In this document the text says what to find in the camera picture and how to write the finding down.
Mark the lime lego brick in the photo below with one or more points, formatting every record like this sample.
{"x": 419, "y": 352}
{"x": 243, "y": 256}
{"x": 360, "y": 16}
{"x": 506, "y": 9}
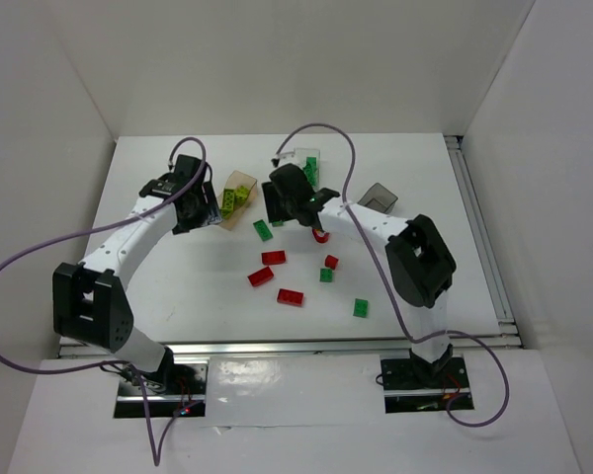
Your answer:
{"x": 227, "y": 206}
{"x": 241, "y": 195}

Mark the red rounded lego brick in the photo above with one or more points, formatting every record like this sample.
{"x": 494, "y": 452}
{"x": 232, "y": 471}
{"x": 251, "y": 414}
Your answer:
{"x": 261, "y": 277}

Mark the aluminium front rail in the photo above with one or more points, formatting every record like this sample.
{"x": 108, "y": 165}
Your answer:
{"x": 289, "y": 347}

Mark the amber transparent container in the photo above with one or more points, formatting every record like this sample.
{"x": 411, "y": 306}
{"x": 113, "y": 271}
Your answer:
{"x": 235, "y": 180}

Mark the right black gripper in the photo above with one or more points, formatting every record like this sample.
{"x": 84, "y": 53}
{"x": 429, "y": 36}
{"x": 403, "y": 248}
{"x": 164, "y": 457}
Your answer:
{"x": 275, "y": 208}

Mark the small red lego brick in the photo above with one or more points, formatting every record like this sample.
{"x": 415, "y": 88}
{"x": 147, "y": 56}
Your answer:
{"x": 331, "y": 262}

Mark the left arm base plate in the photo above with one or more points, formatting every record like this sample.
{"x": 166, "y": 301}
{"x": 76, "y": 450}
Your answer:
{"x": 187, "y": 395}

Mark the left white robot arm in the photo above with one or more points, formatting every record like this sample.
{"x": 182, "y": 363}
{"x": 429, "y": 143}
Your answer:
{"x": 89, "y": 299}

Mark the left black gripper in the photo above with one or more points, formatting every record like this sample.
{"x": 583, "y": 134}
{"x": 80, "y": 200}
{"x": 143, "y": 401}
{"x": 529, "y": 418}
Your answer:
{"x": 210, "y": 203}

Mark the red flower lego piece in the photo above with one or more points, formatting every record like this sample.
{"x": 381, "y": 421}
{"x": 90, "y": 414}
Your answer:
{"x": 320, "y": 236}

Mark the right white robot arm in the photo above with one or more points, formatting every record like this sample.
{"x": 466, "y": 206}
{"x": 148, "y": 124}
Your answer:
{"x": 420, "y": 265}

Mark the smoky grey container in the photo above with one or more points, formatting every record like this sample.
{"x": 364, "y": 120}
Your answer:
{"x": 379, "y": 198}

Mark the long dark green lego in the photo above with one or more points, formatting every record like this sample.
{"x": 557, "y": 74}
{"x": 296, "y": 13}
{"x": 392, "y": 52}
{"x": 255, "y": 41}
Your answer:
{"x": 262, "y": 230}

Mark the aluminium side rail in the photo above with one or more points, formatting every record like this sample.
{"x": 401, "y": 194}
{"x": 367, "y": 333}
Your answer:
{"x": 508, "y": 329}

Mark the clear transparent container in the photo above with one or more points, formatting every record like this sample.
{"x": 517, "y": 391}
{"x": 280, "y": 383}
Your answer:
{"x": 300, "y": 154}

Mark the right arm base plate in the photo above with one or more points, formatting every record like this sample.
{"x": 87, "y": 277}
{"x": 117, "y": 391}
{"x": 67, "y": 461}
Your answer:
{"x": 404, "y": 392}

